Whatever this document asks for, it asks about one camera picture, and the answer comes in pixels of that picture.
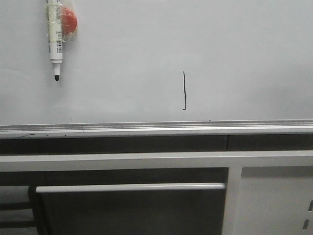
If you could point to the white whiteboard stand frame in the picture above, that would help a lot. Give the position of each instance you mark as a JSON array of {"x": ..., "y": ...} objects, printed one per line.
[{"x": 268, "y": 193}]

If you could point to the white whiteboard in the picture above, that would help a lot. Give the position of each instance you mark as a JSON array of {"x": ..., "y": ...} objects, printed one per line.
[{"x": 159, "y": 67}]

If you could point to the orange round magnet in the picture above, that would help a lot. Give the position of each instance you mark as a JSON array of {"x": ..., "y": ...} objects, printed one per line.
[{"x": 69, "y": 21}]

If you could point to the white horizontal stand bar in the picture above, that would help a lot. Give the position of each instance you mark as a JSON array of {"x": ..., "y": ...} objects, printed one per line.
[{"x": 129, "y": 187}]

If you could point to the white whiteboard marker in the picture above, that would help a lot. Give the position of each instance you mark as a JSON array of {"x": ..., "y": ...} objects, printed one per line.
[{"x": 55, "y": 35}]

